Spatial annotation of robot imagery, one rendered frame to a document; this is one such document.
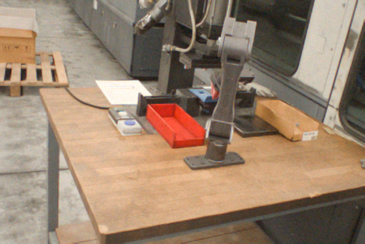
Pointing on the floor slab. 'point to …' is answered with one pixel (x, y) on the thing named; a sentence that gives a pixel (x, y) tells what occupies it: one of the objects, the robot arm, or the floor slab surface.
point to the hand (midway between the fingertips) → (214, 97)
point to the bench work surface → (185, 179)
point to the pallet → (35, 73)
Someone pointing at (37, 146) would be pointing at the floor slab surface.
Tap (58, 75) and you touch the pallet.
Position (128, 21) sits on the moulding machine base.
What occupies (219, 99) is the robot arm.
